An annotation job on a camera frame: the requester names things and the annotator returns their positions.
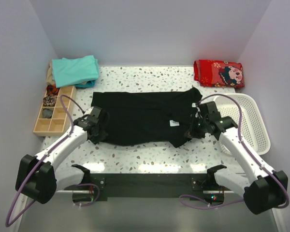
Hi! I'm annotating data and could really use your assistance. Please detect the aluminium rail frame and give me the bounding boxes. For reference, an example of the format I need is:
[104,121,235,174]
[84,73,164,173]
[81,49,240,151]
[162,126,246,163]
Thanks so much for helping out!
[9,191,287,232]

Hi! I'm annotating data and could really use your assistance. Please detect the folded teal t shirt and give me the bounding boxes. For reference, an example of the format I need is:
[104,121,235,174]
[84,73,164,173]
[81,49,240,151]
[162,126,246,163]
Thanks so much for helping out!
[51,55,99,88]

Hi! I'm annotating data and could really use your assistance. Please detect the white perforated plastic basket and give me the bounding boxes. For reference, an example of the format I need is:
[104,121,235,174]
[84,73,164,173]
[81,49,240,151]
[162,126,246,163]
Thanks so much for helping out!
[214,93,271,156]

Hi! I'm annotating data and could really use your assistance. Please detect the patterned rolled sock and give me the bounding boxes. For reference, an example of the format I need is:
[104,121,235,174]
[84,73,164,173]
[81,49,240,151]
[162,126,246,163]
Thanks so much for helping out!
[43,96,57,107]

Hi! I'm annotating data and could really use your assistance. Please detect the grey rolled sock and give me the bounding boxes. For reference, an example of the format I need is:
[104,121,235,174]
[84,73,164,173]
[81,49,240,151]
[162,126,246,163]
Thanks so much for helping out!
[42,108,53,119]

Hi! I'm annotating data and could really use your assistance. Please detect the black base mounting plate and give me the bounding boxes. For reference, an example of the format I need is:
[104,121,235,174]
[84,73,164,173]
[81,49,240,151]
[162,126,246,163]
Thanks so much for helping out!
[65,174,225,205]

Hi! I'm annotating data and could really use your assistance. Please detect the folded beige t shirt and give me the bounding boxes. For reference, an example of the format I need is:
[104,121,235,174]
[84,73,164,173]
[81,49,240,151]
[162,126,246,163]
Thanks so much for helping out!
[46,61,56,86]

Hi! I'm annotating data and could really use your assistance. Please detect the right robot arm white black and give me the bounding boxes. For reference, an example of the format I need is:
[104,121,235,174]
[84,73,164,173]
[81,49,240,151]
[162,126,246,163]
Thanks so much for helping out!
[188,101,290,215]

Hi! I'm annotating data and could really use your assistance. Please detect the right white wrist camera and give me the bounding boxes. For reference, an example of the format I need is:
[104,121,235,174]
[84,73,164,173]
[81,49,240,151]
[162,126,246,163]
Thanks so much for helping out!
[191,102,201,114]

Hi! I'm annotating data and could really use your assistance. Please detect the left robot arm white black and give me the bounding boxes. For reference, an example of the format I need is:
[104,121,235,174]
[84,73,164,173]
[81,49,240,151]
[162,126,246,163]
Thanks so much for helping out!
[15,107,110,204]

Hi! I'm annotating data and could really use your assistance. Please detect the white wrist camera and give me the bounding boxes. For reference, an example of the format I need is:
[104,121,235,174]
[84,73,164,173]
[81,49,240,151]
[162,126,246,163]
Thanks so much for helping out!
[191,102,201,114]
[83,107,94,116]

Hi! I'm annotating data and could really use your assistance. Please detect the red cartoon print cloth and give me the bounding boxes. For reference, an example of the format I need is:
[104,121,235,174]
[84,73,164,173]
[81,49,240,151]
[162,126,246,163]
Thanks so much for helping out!
[193,59,245,88]

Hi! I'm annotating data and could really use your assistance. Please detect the wooden compartment organizer box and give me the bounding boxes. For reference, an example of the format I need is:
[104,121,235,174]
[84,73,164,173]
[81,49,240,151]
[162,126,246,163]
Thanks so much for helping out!
[33,86,76,137]

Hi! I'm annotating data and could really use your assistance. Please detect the black t shirt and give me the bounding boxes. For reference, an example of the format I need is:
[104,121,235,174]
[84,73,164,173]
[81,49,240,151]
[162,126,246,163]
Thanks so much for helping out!
[91,87,202,148]

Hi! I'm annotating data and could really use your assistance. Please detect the red black rolled sock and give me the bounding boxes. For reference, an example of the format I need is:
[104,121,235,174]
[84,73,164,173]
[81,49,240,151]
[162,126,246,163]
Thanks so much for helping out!
[46,85,59,96]

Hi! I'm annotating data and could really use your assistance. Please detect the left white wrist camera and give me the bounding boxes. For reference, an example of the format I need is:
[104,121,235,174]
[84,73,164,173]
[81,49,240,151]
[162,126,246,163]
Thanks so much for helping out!
[83,107,94,116]

